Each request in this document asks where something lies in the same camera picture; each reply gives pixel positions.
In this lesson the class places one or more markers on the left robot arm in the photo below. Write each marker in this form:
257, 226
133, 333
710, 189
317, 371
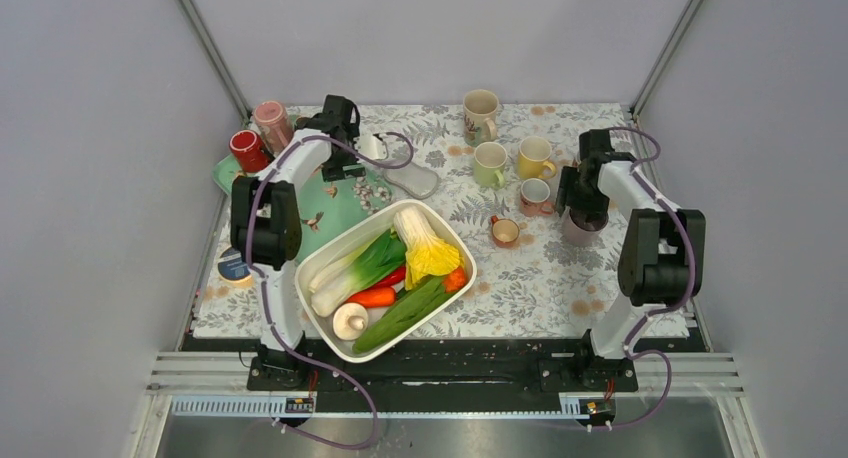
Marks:
266, 226

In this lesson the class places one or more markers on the white mushroom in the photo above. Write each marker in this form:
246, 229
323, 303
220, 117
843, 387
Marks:
350, 321

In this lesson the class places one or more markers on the white rectangular basin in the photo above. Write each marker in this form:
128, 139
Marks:
371, 287

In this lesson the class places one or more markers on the purple mug black handle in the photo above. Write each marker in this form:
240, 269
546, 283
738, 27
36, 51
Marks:
581, 228

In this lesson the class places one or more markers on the light green mug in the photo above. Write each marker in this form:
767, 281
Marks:
489, 165

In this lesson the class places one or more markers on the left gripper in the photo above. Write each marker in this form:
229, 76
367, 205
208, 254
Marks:
333, 170

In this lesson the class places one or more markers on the floral tablecloth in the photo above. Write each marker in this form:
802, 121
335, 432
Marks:
542, 287

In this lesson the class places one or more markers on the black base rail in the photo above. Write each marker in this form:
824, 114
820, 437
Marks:
547, 365

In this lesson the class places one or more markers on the green floral tray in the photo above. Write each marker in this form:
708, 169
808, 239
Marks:
327, 209

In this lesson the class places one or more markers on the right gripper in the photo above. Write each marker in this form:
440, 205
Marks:
566, 196

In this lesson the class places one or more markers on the cream floral mug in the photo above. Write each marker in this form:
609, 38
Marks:
480, 112

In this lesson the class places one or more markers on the orange carrot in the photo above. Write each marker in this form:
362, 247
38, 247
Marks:
374, 297

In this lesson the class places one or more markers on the red chili pepper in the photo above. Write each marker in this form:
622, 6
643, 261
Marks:
393, 278

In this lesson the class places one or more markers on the small orange mug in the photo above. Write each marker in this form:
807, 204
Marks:
504, 232

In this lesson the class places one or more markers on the napa cabbage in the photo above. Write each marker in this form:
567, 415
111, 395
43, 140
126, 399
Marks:
426, 253

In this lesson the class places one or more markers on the yellow mug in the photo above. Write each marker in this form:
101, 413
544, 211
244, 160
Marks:
534, 159

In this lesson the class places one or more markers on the grey sponge pad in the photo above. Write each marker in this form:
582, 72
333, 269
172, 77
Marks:
416, 181

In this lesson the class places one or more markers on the terracotta pink mug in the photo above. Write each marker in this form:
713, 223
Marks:
535, 198

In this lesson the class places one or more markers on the yellow tape roll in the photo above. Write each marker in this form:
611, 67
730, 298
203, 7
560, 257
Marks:
232, 270

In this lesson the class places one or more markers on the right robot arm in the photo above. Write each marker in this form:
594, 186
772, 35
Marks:
660, 265

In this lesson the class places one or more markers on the pink tall cup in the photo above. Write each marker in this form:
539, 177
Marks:
272, 119

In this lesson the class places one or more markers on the red mug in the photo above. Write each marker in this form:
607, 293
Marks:
247, 147

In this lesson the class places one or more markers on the bok choy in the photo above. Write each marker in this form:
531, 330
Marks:
356, 272

